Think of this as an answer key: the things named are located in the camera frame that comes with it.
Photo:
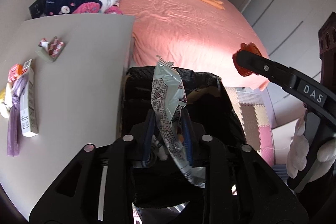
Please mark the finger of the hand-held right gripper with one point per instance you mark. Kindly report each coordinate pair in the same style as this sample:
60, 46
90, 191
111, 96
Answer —
273, 70

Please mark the pink toy block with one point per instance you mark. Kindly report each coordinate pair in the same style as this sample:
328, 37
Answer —
14, 71

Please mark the purple plastic bag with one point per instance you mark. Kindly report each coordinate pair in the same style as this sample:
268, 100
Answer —
13, 134

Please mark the silver snack packet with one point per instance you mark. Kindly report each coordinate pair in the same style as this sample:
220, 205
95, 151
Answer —
168, 98

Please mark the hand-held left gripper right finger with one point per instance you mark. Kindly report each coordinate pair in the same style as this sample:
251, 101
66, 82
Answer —
187, 140

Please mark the black bin bag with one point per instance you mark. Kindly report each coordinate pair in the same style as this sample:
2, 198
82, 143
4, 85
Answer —
210, 108

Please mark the white rabbit toy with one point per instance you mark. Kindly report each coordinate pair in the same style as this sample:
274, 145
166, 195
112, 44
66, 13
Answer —
6, 108

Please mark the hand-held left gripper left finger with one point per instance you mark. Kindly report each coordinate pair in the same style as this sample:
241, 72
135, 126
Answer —
148, 134

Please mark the long white box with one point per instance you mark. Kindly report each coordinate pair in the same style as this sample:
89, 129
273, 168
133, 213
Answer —
29, 113

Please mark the person's right hand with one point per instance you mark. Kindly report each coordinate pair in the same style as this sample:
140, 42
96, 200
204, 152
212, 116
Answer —
296, 150

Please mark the orange round plastic cap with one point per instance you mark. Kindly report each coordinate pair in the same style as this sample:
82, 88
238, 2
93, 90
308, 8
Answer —
250, 49

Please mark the blue grey mat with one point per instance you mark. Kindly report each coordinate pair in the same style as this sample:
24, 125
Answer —
281, 171

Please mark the white wardrobe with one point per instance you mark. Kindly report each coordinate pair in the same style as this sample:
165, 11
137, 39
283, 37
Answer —
294, 29

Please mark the foam puzzle mat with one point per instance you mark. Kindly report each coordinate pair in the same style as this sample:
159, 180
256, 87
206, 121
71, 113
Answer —
252, 113

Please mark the bed with pink sheet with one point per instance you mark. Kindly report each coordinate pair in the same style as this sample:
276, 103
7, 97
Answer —
183, 29

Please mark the black wall panel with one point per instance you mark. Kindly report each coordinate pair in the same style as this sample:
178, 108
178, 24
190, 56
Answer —
36, 7

